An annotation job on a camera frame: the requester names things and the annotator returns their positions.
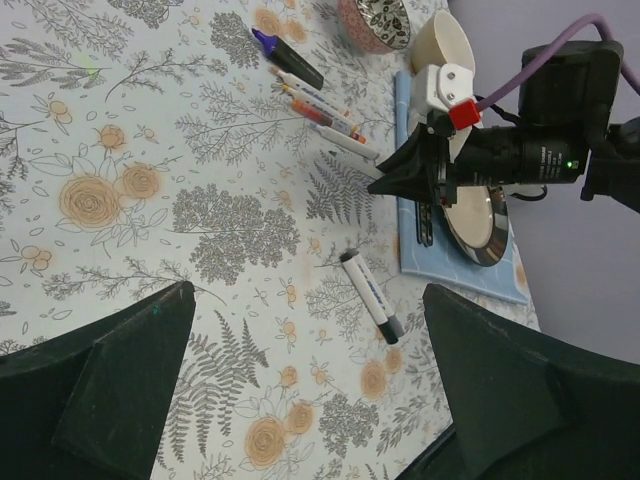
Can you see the yellow capped marker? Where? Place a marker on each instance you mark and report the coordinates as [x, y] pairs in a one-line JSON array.
[[295, 82]]

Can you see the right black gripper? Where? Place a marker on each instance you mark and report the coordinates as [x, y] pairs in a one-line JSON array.
[[424, 170]]

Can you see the floral dark patterned bowl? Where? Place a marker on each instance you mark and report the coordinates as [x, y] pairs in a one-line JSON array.
[[376, 26]]

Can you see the metal fork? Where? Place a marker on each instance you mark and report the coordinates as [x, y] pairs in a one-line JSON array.
[[424, 224]]

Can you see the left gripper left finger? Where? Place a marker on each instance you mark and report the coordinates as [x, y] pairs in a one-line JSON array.
[[92, 403]]

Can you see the cream ceramic bowl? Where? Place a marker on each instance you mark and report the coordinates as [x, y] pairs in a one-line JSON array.
[[441, 40]]

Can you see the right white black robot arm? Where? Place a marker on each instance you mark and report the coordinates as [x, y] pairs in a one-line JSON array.
[[578, 84]]

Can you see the floral tablecloth mat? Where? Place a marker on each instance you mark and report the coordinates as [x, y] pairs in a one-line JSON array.
[[147, 142]]

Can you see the dark rimmed dinner plate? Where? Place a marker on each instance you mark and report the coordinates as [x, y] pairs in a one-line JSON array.
[[479, 223]]

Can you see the red marker pen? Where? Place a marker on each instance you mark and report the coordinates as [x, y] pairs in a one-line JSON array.
[[326, 120]]

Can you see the purple black highlighter pen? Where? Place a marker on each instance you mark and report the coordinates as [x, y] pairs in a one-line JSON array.
[[286, 58]]

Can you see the green capped marker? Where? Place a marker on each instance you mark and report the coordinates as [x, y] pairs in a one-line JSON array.
[[367, 169]]

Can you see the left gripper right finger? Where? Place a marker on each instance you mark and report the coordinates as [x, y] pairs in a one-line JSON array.
[[525, 405]]

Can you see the blue checked cloth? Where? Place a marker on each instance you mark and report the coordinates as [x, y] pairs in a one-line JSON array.
[[445, 262]]

